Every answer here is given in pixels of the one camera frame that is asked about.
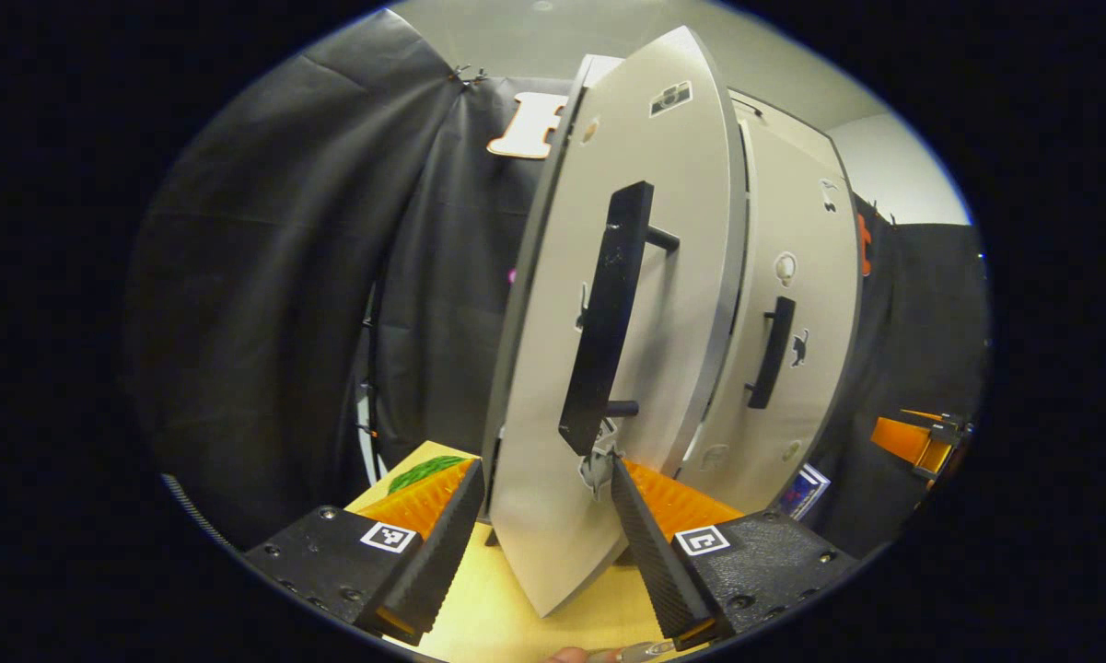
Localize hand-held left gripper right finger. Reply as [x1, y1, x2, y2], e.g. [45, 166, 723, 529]
[611, 456, 859, 650]

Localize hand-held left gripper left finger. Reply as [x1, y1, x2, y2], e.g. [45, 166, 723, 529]
[242, 458, 487, 646]

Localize white cabinet door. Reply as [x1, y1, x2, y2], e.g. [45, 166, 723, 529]
[677, 120, 864, 518]
[480, 26, 752, 619]

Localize white cabinet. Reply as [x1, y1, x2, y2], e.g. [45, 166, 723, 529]
[566, 53, 850, 167]

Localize watermelon slice toy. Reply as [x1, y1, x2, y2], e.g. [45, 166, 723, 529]
[388, 455, 470, 495]

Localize blue book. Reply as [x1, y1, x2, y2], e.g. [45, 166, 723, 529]
[777, 462, 832, 523]

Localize black backdrop cloth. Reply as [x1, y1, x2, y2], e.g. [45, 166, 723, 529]
[806, 184, 992, 559]
[122, 9, 574, 555]

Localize grey mesh panel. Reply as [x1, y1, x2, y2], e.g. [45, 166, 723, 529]
[160, 471, 237, 553]

